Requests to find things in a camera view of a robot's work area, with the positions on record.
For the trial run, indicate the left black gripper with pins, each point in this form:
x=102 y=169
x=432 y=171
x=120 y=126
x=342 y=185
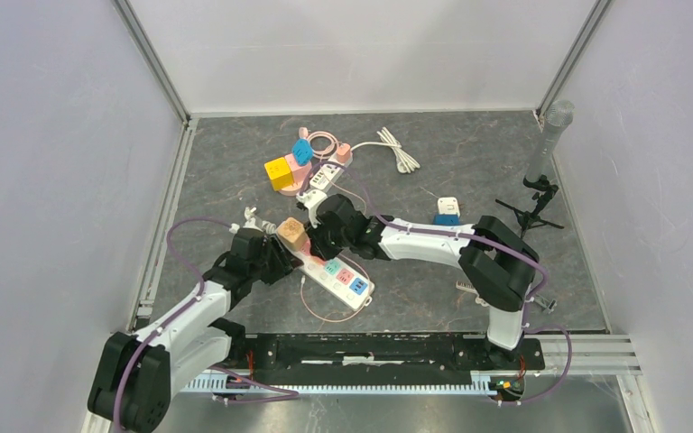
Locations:
x=284 y=262

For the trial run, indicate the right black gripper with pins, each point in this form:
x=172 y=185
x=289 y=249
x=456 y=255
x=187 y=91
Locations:
x=318 y=248

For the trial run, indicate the tan cube adapter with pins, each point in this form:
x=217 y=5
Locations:
x=292 y=234

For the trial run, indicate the large white power strip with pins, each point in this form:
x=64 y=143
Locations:
x=343 y=279

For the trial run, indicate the blue cube socket adapter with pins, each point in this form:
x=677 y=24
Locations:
x=446 y=220

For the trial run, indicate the white square plug adapter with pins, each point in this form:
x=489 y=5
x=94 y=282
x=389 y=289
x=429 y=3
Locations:
x=448 y=206

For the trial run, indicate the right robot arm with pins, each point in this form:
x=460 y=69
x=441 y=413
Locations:
x=499 y=265

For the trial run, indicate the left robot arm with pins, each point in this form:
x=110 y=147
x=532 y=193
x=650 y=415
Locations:
x=138 y=374

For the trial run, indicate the pink round socket stack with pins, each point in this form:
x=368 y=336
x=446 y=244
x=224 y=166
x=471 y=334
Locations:
x=299 y=173

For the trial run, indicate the salmon plug on strip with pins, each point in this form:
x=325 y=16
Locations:
x=343 y=152

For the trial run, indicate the light blue plug adapter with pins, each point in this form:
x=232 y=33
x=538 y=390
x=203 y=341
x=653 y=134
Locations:
x=302 y=151

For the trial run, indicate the small white power strip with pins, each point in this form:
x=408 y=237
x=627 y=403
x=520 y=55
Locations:
x=329 y=172

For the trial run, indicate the yellow cube adapter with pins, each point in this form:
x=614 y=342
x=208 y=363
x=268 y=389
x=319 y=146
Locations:
x=279 y=173

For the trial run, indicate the white comb-like part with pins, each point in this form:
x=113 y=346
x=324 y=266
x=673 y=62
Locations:
x=465 y=286

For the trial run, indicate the black microphone tripod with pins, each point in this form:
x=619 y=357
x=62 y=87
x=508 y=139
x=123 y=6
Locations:
x=545 y=191

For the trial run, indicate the grey microphone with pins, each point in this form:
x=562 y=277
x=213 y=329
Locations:
x=557 y=119

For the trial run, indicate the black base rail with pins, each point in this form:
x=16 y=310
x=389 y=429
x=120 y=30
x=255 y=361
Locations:
x=436 y=358

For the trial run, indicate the white cable duct strip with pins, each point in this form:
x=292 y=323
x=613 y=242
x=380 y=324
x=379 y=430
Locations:
x=476 y=384

